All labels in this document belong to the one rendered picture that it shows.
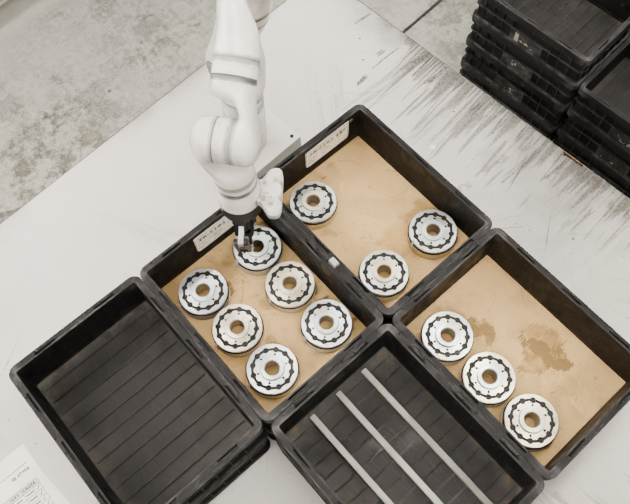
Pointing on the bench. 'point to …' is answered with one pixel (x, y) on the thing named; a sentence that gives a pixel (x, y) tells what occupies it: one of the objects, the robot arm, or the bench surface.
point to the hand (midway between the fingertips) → (248, 231)
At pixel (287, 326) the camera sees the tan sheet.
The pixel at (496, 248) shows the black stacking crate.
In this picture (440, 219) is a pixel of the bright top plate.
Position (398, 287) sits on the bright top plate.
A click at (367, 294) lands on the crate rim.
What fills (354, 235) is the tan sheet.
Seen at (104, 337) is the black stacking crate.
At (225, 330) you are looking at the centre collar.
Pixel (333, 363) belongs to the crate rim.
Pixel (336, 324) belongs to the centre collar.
